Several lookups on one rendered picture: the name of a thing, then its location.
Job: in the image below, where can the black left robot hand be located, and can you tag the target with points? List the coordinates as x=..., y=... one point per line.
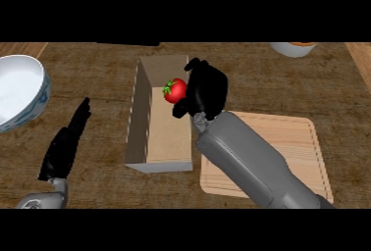
x=65, y=147

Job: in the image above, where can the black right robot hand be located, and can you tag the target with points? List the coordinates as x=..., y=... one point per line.
x=207, y=90

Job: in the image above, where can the red tomato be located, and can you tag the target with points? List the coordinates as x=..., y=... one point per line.
x=174, y=90

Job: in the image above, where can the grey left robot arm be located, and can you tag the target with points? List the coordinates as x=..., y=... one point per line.
x=45, y=196

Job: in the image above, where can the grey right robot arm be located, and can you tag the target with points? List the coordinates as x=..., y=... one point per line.
x=255, y=163

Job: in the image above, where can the cardboard box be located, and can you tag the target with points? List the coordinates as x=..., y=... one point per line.
x=159, y=114

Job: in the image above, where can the pale wooden cutting board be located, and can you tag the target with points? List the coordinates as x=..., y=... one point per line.
x=294, y=147

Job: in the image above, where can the white and blue bowl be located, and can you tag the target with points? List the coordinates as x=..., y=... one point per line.
x=19, y=91

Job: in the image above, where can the white cup with orange rim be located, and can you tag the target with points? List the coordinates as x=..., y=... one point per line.
x=292, y=49

